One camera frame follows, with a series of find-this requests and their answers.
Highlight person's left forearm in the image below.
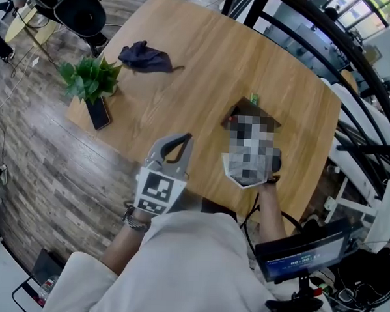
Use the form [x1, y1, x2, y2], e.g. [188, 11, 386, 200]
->
[100, 208, 152, 277]

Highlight dark wrist bracelets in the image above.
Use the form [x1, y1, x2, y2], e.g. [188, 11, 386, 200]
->
[121, 204, 152, 233]

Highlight dark blue cloth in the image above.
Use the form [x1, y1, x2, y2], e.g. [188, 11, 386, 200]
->
[117, 39, 188, 77]

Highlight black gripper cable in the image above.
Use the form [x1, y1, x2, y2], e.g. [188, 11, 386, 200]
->
[238, 191, 306, 256]

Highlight white folding table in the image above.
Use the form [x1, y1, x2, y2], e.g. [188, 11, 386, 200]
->
[322, 175, 390, 254]

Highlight pale yellow side table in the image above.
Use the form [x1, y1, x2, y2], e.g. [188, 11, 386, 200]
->
[4, 5, 59, 46]

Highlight brown pen holder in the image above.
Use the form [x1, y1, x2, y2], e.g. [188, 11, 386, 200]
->
[221, 94, 283, 134]

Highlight person's white shirt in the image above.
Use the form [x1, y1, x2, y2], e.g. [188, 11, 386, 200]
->
[42, 203, 341, 312]

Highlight black monitor mount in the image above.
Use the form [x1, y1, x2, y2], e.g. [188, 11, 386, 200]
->
[258, 274, 326, 312]

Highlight black monitor screen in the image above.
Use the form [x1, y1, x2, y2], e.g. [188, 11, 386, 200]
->
[252, 214, 364, 289]

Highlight clear plastic bottle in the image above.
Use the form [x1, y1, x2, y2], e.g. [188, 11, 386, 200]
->
[36, 274, 61, 309]

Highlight green potted plant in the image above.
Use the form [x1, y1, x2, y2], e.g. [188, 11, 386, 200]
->
[56, 52, 123, 106]

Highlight black smartphone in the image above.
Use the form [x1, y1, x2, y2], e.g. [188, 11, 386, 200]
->
[83, 96, 113, 132]

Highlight person's black trousers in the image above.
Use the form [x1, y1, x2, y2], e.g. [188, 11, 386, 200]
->
[178, 188, 240, 223]

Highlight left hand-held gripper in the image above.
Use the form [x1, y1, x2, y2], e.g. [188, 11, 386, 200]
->
[132, 130, 195, 218]

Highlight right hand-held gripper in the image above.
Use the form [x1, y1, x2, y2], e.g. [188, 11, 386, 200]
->
[219, 147, 283, 191]

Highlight person's right forearm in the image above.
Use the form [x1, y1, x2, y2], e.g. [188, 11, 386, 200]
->
[254, 183, 290, 246]

